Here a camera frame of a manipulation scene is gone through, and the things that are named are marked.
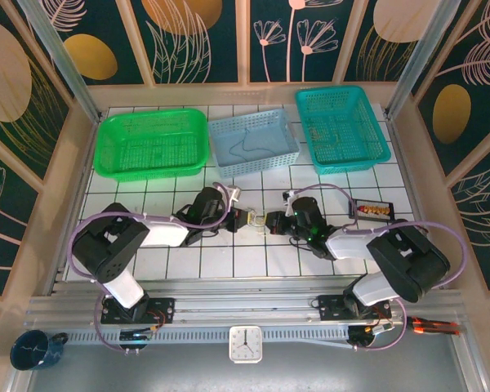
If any light blue plastic basket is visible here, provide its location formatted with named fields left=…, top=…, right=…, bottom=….
left=207, top=108, right=301, bottom=180

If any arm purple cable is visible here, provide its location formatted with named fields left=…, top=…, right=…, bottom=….
left=287, top=183, right=470, bottom=353
left=67, top=182, right=234, bottom=355

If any black electronics board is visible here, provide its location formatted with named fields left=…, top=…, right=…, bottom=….
left=120, top=329, right=154, bottom=342
left=348, top=324, right=393, bottom=349

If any white slotted cable duct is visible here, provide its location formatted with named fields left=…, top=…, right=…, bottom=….
left=60, top=326, right=405, bottom=345

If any white square clock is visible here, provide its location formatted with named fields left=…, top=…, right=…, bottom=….
left=228, top=325, right=264, bottom=363

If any orange black hand tool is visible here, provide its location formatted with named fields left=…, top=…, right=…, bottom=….
left=408, top=316, right=461, bottom=336

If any thin blue cable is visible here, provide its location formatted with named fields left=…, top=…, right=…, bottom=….
left=247, top=208, right=270, bottom=237
left=227, top=129, right=278, bottom=163

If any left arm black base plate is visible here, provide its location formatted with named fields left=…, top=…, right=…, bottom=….
left=100, top=296, right=176, bottom=326

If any aluminium frame post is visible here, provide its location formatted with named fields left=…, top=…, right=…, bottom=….
left=16, top=0, right=103, bottom=123
left=385, top=0, right=458, bottom=119

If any teal plastic basket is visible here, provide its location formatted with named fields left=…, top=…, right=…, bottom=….
left=294, top=85, right=392, bottom=176

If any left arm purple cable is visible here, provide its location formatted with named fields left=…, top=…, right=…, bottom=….
left=67, top=182, right=234, bottom=355

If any green plastic basket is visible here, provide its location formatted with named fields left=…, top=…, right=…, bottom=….
left=92, top=108, right=212, bottom=183

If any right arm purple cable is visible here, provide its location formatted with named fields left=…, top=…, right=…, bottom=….
left=287, top=183, right=470, bottom=353

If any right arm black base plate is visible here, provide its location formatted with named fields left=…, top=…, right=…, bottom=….
left=317, top=294, right=393, bottom=323

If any dark blue mug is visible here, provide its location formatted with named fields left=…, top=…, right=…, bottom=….
left=10, top=329, right=69, bottom=372

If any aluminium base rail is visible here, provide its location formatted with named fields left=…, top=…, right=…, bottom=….
left=24, top=274, right=466, bottom=332

